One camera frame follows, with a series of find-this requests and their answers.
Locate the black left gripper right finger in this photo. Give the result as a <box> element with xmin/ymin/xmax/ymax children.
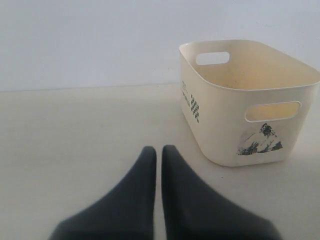
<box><xmin>161</xmin><ymin>145</ymin><xmax>282</xmax><ymax>240</ymax></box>

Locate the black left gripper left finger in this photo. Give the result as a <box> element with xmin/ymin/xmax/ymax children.
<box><xmin>49</xmin><ymin>146</ymin><xmax>157</xmax><ymax>240</ymax></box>

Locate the small cream plastic bin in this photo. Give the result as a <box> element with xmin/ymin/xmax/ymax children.
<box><xmin>179</xmin><ymin>39</ymin><xmax>320</xmax><ymax>167</ymax></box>

